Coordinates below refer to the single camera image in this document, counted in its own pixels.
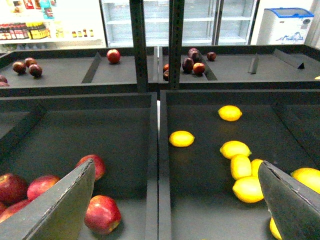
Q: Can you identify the black upright post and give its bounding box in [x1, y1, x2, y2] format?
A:
[129, 0, 148, 93]

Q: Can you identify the glass door refrigerator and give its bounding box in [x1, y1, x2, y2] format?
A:
[101, 0, 259, 47]

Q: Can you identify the red apple front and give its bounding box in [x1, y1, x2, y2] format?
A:
[84, 195, 122, 235]

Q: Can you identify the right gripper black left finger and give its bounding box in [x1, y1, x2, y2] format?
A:
[0, 159, 95, 240]

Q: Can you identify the red apple behind finger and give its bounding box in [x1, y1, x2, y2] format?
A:
[75, 154, 106, 181]

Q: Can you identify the yellow lemon right edge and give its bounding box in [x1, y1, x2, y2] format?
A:
[290, 167, 320, 194]

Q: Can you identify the yellow lemon front cluster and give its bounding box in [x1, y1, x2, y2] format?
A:
[232, 176, 264, 204]

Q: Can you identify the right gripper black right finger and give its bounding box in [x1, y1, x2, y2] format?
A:
[258, 161, 320, 240]

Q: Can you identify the red apple upper shelf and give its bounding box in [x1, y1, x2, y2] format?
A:
[106, 49, 121, 64]

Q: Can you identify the yellow lemon in cluster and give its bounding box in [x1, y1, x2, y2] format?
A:
[230, 154, 252, 180]

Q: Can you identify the red apple far left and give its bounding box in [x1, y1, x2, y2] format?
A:
[0, 173, 28, 205]

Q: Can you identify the red apple middle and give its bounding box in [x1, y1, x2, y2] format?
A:
[27, 175, 60, 201]

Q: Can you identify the white chest freezer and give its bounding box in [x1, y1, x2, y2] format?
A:
[256, 7, 314, 45]

